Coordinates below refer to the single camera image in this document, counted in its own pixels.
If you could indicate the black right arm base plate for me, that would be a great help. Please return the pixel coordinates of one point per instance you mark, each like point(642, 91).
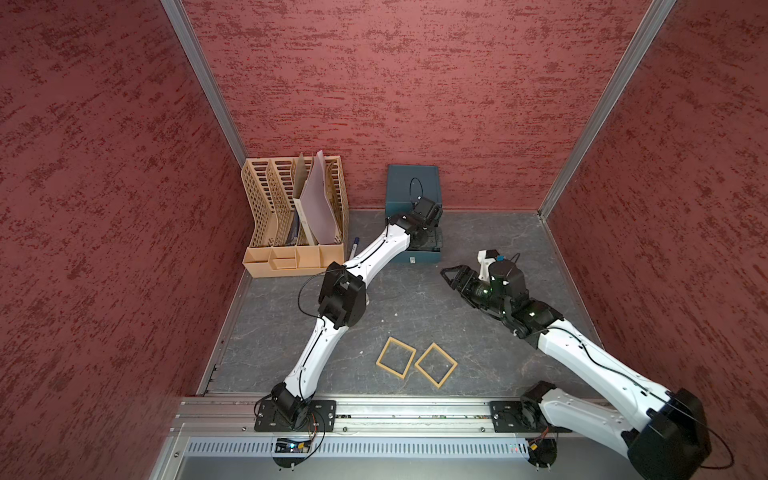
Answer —
point(520, 417)

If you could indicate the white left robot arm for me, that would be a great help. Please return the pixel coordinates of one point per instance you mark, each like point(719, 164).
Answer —
point(342, 301)

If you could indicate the large wooden frame right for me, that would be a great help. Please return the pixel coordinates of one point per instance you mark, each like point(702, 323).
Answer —
point(436, 365)

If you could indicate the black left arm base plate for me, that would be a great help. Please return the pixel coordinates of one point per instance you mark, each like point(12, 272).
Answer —
point(316, 415)

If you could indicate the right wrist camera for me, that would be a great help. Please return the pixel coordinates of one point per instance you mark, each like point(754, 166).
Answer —
point(494, 265)

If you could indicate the large wooden frame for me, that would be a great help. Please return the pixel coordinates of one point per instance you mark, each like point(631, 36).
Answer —
point(396, 358)
point(436, 365)

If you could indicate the pink paper folder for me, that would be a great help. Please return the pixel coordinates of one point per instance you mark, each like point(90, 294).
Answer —
point(316, 216)

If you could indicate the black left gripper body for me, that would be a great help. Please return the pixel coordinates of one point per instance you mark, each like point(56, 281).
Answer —
point(430, 239)

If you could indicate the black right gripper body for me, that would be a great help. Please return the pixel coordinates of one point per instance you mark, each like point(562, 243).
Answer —
point(479, 292)

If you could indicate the aluminium corner post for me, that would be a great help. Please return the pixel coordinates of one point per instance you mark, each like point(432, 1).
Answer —
point(193, 50)
point(642, 39)

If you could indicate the aluminium front rail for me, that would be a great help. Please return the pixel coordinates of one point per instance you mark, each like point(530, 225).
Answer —
point(401, 416)

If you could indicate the blue capped white marker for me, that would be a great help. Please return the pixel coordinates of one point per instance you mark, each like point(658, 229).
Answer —
point(354, 247)

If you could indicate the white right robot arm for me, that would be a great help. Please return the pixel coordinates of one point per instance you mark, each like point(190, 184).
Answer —
point(663, 434)

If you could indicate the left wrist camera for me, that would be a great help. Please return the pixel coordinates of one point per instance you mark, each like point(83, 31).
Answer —
point(427, 212)

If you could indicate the beige lattice file organizer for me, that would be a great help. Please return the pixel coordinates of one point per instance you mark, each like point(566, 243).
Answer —
point(282, 244)

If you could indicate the aluminium corner post right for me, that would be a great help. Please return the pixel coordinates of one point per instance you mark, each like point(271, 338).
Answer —
point(642, 39)

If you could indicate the large wooden frame left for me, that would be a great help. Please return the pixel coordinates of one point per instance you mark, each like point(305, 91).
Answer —
point(396, 358)

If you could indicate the aluminium corner post left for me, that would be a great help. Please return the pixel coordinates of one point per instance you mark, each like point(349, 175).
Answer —
point(193, 50)

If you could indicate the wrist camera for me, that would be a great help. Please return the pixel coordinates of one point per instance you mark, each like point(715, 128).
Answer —
point(494, 265)
point(427, 212)

